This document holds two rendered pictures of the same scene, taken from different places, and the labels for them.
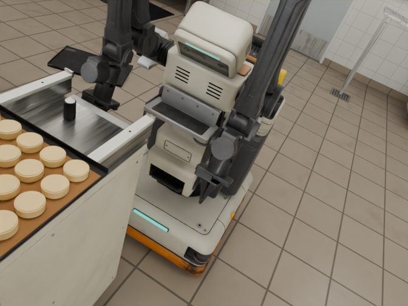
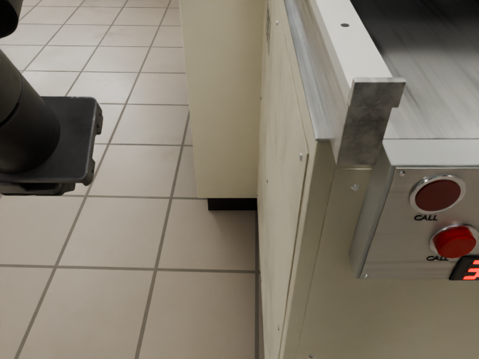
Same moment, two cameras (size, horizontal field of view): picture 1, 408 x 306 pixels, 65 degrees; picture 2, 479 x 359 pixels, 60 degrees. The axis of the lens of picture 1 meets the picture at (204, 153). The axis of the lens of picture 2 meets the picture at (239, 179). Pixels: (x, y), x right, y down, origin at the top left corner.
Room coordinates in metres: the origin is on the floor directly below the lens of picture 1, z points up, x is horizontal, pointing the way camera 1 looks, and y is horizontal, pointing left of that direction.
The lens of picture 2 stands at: (0.93, 0.05, 1.03)
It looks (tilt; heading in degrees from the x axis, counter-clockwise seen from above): 42 degrees down; 167
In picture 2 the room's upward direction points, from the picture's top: straight up
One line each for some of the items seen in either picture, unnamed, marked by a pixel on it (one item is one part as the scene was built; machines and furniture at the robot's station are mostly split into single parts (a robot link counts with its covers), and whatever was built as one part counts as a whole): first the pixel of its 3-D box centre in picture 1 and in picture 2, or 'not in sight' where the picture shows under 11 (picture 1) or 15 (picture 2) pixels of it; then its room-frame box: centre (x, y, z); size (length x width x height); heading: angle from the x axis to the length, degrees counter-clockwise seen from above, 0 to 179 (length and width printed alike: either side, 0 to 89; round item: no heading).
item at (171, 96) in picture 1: (182, 124); not in sight; (0.95, 0.11, 0.77); 0.28 x 0.16 x 0.22; 77
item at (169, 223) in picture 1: (180, 191); not in sight; (1.24, 0.04, 0.16); 0.67 x 0.64 x 0.25; 167
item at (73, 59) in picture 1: (93, 65); not in sight; (2.42, 1.16, 0.01); 0.60 x 0.40 x 0.03; 99
